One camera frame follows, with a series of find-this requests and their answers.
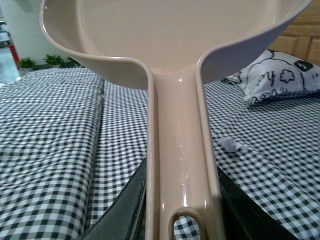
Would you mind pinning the folded checkered blanket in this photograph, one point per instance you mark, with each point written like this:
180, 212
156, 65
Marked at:
49, 128

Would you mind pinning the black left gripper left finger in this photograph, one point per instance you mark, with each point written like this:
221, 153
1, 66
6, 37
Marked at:
124, 218

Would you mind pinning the wooden headboard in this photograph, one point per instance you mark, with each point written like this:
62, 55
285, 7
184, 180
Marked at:
302, 38

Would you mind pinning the black white checkered bedsheet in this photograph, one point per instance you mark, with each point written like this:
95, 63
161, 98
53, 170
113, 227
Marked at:
280, 171

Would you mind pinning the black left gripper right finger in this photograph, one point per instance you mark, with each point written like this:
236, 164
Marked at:
243, 218

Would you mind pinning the beige plastic dustpan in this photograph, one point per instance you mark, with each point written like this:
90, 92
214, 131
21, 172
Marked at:
171, 48

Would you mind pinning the white paper trash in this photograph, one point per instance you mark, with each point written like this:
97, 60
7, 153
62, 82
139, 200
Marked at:
230, 145

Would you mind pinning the white cartoon print pillow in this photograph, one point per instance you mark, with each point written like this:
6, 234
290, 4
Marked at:
276, 75

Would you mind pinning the green potted plant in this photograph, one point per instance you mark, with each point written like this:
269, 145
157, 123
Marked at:
74, 62
26, 64
53, 61

